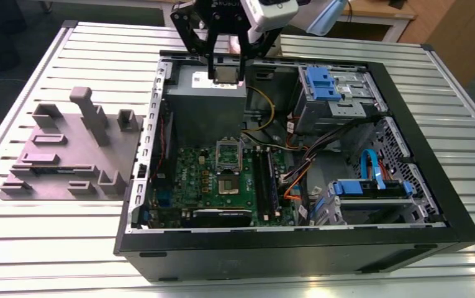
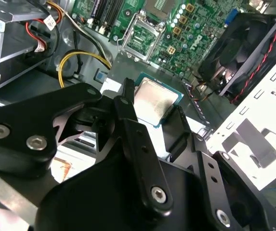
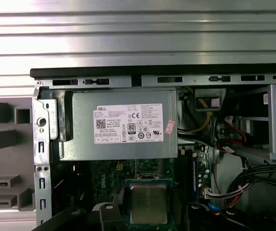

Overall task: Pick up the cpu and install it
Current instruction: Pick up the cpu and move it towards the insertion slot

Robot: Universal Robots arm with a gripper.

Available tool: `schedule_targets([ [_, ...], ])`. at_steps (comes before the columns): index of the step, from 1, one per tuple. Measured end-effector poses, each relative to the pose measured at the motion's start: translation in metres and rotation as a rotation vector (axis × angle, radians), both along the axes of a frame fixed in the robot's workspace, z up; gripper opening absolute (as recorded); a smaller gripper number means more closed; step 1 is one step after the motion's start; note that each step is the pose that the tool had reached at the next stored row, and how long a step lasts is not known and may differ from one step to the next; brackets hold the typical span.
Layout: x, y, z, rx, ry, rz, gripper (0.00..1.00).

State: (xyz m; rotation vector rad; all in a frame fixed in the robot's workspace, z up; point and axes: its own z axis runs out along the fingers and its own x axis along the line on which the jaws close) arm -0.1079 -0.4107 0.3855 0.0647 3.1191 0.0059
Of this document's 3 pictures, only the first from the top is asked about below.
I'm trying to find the silver square CPU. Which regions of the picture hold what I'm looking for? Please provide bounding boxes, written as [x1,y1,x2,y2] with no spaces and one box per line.
[213,66,240,84]

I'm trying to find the grey parts rack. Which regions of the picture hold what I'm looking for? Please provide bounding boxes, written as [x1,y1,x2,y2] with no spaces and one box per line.
[0,86,145,202]

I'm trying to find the blue flat wire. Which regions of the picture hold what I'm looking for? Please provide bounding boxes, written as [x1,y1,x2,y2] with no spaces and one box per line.
[360,148,387,190]

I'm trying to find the metal drive cage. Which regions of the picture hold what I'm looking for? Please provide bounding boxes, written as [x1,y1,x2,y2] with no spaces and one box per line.
[295,65,388,134]

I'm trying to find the orange wire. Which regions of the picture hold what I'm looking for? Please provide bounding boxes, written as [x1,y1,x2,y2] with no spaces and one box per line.
[281,160,316,201]

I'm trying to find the blue plastic drive latch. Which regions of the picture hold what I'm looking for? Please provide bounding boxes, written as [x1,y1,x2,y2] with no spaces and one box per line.
[305,66,343,102]

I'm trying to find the brown wooden cabinet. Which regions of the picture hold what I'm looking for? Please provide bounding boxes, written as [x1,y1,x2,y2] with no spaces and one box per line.
[397,0,475,86]

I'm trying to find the black cable bundle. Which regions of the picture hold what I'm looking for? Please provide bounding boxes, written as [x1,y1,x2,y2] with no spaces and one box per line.
[280,115,387,183]

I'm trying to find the black open PC case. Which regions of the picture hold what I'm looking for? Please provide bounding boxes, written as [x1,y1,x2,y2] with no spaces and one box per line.
[112,49,475,282]

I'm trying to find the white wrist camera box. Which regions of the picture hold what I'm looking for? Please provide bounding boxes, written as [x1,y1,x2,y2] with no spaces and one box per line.
[240,0,300,34]

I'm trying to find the metal socket cover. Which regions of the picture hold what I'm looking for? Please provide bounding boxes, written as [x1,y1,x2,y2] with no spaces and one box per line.
[215,138,245,174]

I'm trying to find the RAM stick with gold contacts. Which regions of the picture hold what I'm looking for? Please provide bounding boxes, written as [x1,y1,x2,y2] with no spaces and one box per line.
[28,166,93,174]

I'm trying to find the grey power supply unit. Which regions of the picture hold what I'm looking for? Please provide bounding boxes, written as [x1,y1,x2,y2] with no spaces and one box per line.
[163,65,248,148]

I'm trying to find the yellow wire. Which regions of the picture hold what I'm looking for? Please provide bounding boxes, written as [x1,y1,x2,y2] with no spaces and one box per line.
[241,86,277,134]

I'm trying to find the green motherboard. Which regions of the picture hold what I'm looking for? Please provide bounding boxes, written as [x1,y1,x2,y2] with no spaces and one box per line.
[145,144,300,229]

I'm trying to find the black RAM slot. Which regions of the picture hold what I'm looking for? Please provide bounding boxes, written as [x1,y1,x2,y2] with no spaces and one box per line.
[251,146,269,220]
[264,146,283,218]

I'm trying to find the black graphics card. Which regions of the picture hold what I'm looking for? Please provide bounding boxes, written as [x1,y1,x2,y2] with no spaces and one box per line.
[179,206,253,229]

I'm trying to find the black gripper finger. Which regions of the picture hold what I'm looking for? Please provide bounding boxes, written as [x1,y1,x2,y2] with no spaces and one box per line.
[169,3,220,81]
[239,27,283,82]

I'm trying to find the CPU socket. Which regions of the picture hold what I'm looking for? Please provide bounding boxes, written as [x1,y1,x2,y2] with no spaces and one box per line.
[216,173,245,197]

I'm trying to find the metal disk bay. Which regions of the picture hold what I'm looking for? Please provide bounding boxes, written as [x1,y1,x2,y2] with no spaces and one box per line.
[311,178,445,226]

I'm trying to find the hard disk in blue carrier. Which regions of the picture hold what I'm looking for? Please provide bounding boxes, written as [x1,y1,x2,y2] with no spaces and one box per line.
[328,179,412,199]

